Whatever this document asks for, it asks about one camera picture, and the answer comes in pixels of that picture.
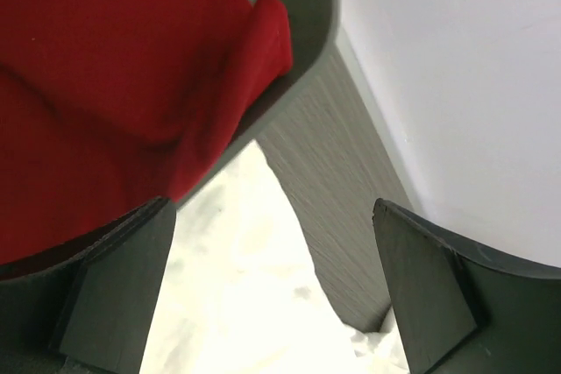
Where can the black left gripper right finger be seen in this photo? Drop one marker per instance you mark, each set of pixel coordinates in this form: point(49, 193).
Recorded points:
point(463, 307)

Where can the red t-shirt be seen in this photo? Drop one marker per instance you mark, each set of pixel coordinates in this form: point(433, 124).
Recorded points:
point(106, 104)

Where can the grey plastic tray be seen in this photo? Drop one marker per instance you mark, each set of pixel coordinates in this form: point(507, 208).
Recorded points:
point(313, 27)

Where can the white flower print t-shirt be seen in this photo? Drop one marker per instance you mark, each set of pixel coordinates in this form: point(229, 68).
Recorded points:
point(240, 292)

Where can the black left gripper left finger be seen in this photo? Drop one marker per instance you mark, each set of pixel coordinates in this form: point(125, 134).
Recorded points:
point(87, 305)

